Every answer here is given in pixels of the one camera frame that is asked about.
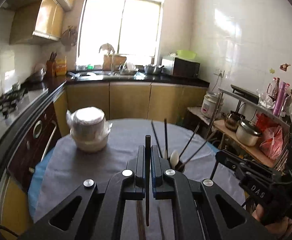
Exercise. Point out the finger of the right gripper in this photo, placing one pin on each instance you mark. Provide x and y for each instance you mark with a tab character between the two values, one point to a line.
230	160

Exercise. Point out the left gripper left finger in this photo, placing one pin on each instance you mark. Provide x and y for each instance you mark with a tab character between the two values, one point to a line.
134	174

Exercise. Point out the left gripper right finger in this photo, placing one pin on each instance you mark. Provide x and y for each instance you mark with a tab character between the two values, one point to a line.
163	185

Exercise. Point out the white ceramic spoon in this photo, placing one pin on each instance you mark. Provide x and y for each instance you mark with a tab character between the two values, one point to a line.
174	159

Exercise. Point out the dark brown chopstick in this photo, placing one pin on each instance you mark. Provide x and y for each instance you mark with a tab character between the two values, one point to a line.
181	167

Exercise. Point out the thin dark chopstick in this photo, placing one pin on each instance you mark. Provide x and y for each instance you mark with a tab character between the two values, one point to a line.
147	175

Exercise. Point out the brown wooden chopstick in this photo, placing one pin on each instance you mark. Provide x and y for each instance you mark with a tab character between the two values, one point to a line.
189	141

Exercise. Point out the dark wooden chopstick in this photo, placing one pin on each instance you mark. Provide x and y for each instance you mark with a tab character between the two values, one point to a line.
165	139

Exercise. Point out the black utensil holder cup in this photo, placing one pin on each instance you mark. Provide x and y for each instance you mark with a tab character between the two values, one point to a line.
180	162

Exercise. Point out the dark chopstick apart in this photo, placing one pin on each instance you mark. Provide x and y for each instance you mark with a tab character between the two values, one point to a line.
156	138

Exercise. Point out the kitchen faucet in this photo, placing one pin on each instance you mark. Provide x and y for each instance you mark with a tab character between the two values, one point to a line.
116	61

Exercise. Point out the right hand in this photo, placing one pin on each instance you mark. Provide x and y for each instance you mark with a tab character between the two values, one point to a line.
278	229

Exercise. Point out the steel pressure cooker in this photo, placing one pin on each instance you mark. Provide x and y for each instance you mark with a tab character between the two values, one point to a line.
247	133

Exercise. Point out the red plastic bag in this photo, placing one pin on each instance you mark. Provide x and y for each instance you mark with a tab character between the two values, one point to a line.
271	141

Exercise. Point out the metal storage rack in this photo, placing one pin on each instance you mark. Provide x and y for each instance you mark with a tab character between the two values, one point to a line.
254	152

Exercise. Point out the grey tablecloth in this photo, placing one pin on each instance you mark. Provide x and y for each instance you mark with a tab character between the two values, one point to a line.
202	166

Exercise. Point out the steel kettle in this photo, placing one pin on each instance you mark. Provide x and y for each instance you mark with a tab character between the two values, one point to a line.
232	120

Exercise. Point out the white rice cooker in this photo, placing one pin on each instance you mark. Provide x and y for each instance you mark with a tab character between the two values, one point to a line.
208	104

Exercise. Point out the purple thermos bottle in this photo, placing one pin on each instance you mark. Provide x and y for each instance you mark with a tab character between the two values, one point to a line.
280	99

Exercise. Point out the plastic wrapped bowl stack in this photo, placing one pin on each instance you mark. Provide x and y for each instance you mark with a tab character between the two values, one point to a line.
87	124

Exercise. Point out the yellow lower cabinets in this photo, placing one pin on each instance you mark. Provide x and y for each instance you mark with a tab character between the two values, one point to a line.
134	100

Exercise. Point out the dark red oven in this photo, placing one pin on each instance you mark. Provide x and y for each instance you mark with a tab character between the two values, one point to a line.
38	141

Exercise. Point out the steel mixing bowl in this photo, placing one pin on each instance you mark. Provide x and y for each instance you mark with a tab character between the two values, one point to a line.
153	69

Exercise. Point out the black microwave oven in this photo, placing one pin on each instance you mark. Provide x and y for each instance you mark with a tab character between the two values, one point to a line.
177	67

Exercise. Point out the green plastic basin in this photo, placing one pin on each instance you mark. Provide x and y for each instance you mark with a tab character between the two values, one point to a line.
186	54

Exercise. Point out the yellow oil bottle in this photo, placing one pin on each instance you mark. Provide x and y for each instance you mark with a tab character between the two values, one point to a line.
61	67

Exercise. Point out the wooden knife block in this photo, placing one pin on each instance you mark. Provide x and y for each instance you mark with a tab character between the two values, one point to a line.
51	65

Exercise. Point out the steel wok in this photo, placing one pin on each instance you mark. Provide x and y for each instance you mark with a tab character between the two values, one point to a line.
37	76

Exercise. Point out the black gas stove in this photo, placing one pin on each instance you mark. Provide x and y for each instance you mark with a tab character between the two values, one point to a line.
9	101

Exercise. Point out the yellow upper cabinet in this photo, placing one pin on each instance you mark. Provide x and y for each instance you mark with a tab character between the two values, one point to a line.
37	23

